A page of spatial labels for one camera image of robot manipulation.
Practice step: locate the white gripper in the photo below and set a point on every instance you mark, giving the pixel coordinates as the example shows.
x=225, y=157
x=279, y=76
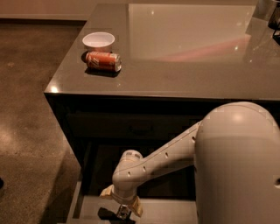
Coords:
x=123, y=199

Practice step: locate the silver blue redbull can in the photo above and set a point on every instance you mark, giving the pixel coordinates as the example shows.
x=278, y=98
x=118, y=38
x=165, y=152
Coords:
x=123, y=212

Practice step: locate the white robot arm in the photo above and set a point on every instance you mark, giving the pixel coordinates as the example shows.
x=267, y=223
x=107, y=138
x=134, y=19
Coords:
x=235, y=153

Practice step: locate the open middle drawer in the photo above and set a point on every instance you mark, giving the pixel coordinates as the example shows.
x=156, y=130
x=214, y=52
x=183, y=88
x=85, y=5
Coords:
x=165, y=200

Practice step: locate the dark top drawer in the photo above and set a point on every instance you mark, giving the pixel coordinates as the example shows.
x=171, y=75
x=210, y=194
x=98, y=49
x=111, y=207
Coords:
x=117, y=126

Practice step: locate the orange soda can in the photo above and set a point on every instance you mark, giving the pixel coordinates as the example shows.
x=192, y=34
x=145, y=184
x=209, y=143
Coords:
x=105, y=61

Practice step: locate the dark counter cabinet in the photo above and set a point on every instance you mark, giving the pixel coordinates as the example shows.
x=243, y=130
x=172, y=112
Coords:
x=177, y=59

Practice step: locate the white plastic bowl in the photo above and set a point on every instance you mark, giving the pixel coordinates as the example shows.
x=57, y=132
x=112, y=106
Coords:
x=99, y=41

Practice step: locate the black drawer handle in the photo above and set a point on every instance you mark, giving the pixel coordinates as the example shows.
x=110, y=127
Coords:
x=140, y=130

